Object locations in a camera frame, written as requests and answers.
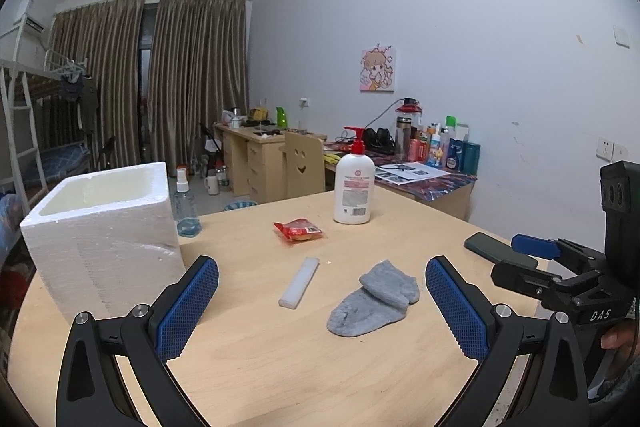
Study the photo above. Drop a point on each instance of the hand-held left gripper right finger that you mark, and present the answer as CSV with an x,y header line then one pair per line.
x,y
460,307

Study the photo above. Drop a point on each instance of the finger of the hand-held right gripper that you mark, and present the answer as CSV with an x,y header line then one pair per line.
x,y
535,246
515,274

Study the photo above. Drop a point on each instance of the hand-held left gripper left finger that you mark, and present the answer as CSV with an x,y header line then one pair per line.
x,y
187,302

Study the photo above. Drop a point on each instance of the grey sock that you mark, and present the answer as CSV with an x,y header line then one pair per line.
x,y
370,307

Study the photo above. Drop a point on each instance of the white foam box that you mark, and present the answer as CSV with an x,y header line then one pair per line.
x,y
100,247

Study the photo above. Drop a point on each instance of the person's right forearm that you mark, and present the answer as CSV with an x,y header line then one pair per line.
x,y
620,377

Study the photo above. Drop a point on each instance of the person's right hand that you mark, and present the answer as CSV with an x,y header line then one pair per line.
x,y
619,336

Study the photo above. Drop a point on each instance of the dark green smartphone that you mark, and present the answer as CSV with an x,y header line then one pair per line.
x,y
485,247

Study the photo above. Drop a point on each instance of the clear blue spray bottle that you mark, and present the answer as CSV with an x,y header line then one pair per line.
x,y
186,222

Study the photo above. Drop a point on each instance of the grey trash bin blue bag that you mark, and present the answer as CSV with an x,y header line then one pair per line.
x,y
240,206

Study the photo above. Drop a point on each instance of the white plastic bar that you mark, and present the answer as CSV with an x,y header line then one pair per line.
x,y
299,282

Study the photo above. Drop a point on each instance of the white thermos jug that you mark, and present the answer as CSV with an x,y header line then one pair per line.
x,y
212,186

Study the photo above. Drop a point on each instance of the cluster of toiletry bottles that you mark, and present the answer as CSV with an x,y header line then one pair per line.
x,y
450,152

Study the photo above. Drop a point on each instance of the red snack packet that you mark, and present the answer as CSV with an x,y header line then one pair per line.
x,y
299,231

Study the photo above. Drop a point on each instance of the printed paper sheets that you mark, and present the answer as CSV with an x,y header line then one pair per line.
x,y
410,171

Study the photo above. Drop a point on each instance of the white lotion pump bottle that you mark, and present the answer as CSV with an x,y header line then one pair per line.
x,y
354,187

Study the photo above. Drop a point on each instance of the light wooden desk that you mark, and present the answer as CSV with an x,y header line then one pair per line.
x,y
260,157

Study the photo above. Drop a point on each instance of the black folding chair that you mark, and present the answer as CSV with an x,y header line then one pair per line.
x,y
108,152

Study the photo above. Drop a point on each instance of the glass bottle red lid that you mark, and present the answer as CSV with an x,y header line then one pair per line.
x,y
404,132

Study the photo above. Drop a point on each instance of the wooden smiley face chair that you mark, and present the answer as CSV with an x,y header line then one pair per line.
x,y
300,167

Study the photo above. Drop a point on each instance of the black headphones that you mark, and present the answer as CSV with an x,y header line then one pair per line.
x,y
378,139

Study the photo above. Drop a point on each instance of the blue plaid bedding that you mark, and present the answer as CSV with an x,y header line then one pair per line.
x,y
60,162

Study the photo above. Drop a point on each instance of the blue orange quilt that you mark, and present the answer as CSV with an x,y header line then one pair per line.
x,y
6,222

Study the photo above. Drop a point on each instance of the yellow item on desk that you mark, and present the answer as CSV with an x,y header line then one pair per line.
x,y
258,113

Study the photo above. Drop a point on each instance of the olive hanging shirt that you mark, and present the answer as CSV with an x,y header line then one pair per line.
x,y
89,112

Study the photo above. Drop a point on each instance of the brown curtain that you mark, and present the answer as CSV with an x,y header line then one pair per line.
x,y
200,82
100,77

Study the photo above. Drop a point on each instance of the white metal bed ladder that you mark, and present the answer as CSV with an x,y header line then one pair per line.
x,y
30,127

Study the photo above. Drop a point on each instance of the dark blue hanging garment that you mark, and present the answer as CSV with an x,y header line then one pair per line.
x,y
70,89

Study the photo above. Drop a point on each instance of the grey metal bunk bed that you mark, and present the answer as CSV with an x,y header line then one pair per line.
x,y
45,83

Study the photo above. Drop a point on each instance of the white air conditioner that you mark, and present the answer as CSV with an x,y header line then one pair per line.
x,y
30,17

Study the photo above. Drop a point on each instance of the double wall socket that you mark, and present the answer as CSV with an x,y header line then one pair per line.
x,y
612,149

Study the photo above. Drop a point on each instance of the white wall switch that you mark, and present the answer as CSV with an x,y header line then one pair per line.
x,y
622,37

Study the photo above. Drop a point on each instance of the pink cartoon wall poster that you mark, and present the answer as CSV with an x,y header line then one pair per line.
x,y
378,69

